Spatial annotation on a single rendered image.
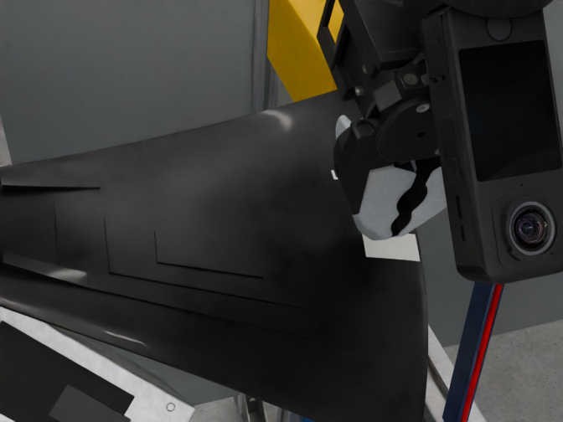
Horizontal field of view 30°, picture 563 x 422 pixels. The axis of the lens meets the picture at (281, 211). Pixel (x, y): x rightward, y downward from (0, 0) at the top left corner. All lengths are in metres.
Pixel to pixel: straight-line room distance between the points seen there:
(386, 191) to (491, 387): 1.55
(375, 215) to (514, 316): 1.53
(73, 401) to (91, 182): 0.15
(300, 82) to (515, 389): 1.23
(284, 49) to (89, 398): 0.42
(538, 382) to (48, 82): 1.14
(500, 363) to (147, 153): 1.56
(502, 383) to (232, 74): 0.91
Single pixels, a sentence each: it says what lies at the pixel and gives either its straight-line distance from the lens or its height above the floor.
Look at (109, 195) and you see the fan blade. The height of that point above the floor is 1.16.
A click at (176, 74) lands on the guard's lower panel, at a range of 1.41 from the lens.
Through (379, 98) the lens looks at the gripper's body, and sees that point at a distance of 0.46.
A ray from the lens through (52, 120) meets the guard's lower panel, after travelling 1.41.
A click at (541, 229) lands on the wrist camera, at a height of 1.26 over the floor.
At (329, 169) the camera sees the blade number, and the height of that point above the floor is 1.16.
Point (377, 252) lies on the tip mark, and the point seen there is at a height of 1.14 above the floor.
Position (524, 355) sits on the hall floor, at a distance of 2.13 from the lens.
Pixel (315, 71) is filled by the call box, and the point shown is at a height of 1.05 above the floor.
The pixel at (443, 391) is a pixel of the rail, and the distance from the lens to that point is 0.90.
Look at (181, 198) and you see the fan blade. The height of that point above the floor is 1.16.
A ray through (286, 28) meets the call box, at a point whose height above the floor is 1.04.
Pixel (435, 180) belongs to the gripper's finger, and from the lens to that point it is 0.53.
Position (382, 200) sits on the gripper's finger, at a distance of 0.53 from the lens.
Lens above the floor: 1.53
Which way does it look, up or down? 41 degrees down
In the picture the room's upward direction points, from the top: 4 degrees clockwise
